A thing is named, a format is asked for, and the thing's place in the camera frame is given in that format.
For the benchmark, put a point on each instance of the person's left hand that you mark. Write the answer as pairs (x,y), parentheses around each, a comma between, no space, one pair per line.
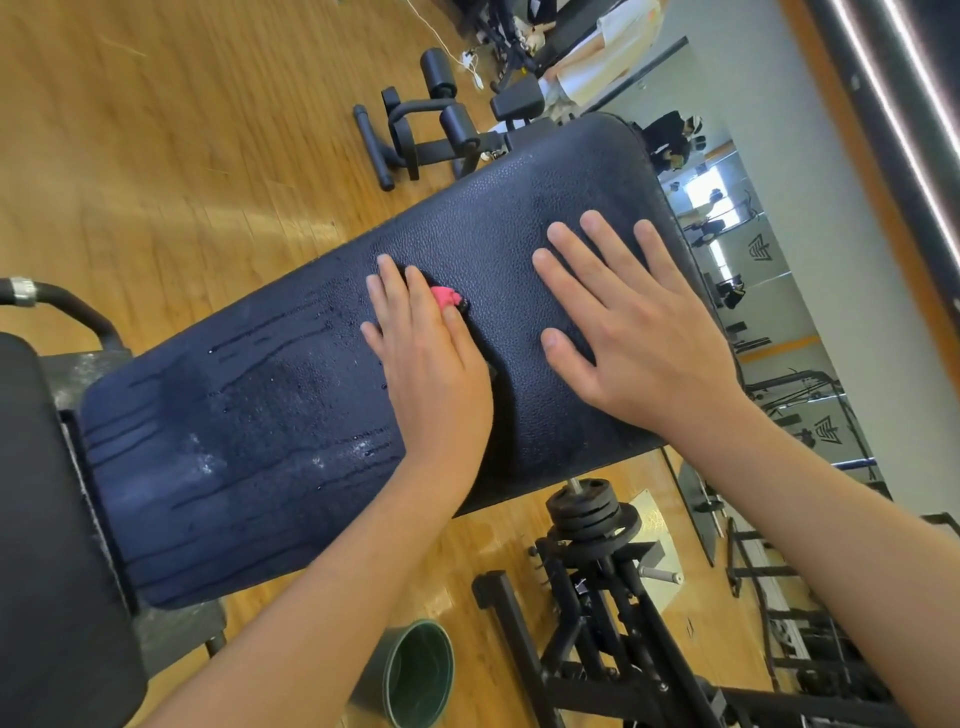
(438,390)

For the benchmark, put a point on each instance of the person's right hand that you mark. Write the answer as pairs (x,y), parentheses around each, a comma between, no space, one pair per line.
(653,338)

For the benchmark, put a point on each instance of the pink cleaning cloth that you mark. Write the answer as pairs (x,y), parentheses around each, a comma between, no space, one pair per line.
(446,296)

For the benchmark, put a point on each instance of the person's left forearm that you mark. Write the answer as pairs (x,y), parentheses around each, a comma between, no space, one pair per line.
(315,630)

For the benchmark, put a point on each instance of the person's right forearm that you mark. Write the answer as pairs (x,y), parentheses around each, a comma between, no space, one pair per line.
(855,555)

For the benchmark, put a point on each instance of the black weight plate stack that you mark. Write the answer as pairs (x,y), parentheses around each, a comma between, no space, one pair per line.
(590,510)

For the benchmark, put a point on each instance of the black gym machine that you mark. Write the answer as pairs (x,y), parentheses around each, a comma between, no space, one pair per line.
(450,128)

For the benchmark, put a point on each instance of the dark green plastic bucket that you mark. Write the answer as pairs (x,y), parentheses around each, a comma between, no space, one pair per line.
(402,675)

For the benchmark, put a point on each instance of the black dumbbell rack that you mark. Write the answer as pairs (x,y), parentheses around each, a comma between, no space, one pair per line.
(488,15)

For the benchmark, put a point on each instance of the large wall mirror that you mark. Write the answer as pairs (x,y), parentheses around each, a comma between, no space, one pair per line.
(750,270)

